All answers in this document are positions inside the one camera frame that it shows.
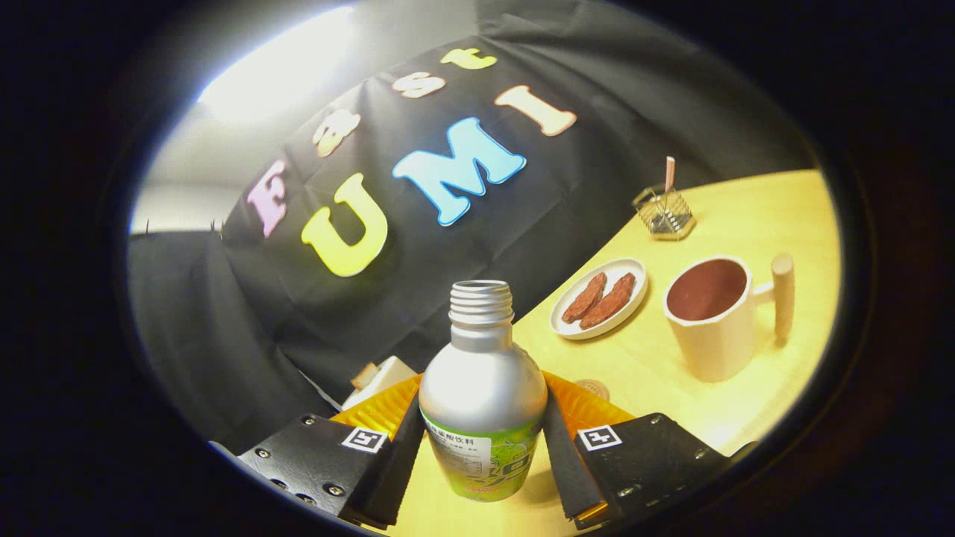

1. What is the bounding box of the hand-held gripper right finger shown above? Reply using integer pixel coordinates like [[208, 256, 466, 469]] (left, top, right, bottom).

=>
[[541, 371, 758, 530]]

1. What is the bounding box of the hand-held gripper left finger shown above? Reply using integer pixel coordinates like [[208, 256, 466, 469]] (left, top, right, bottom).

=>
[[209, 373, 426, 530]]

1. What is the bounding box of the silver bottle with green label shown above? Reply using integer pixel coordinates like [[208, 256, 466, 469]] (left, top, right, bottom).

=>
[[418, 280, 549, 502]]

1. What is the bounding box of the white cup with wooden handle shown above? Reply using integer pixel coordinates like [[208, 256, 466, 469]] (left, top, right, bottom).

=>
[[663, 252, 795, 383]]

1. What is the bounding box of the white toaster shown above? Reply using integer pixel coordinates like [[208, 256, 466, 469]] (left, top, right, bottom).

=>
[[342, 356, 419, 411]]

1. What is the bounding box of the black backdrop cloth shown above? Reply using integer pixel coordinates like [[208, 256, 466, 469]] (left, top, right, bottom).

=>
[[127, 0, 818, 456]]

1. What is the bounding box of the brown meat piece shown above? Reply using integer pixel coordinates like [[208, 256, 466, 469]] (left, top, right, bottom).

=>
[[561, 272, 607, 324], [580, 272, 636, 330]]

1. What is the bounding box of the white oval plate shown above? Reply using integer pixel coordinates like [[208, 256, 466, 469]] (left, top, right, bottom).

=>
[[550, 258, 648, 341]]

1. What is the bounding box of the light wooden table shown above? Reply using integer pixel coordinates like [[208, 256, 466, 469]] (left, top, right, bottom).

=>
[[388, 169, 842, 537]]

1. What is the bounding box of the wire basket holder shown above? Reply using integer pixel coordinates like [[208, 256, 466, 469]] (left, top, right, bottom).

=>
[[633, 184, 697, 241]]

